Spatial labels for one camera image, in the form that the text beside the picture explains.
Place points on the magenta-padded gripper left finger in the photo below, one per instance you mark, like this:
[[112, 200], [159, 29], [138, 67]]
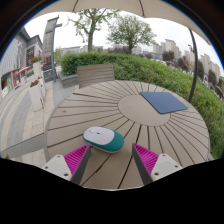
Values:
[[63, 165]]

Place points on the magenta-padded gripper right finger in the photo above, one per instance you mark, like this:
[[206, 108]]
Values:
[[159, 165]]

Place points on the white and teal computer mouse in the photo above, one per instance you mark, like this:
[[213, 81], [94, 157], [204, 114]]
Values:
[[103, 139]]

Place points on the blue mouse pad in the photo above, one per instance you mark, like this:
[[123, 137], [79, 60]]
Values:
[[163, 102]]

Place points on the white planter with red flowers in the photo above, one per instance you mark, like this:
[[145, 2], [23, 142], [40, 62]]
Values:
[[37, 66], [36, 94]]

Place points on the green trimmed hedge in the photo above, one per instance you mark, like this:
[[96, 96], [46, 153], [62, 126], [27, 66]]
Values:
[[160, 86]]

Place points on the brown slatted chair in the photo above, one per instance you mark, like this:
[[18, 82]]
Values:
[[96, 74]]

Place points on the dark curved umbrella pole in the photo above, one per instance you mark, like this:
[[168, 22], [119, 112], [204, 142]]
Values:
[[194, 66]]

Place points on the grey stone pillar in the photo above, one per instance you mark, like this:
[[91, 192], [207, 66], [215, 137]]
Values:
[[49, 46]]

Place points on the round bushy tree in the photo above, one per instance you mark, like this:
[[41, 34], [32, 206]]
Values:
[[130, 31]]

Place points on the tall slender tree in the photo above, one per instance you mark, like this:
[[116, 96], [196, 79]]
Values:
[[90, 25]]

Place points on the beige patio umbrella canopy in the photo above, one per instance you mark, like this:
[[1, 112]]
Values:
[[123, 10]]

